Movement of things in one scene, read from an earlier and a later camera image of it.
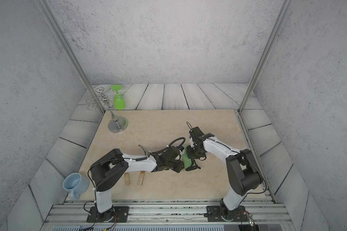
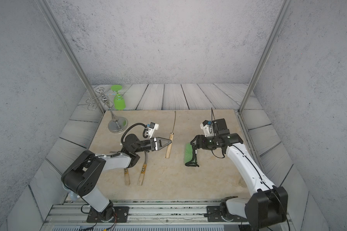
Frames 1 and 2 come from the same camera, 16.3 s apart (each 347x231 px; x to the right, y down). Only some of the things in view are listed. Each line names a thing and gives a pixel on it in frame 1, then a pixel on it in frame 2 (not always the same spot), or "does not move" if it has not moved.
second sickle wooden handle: x=141 y=177 does not move
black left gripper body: x=175 y=166 → x=146 y=146
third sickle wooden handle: x=127 y=179 does not move
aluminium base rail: x=167 y=216 does not move
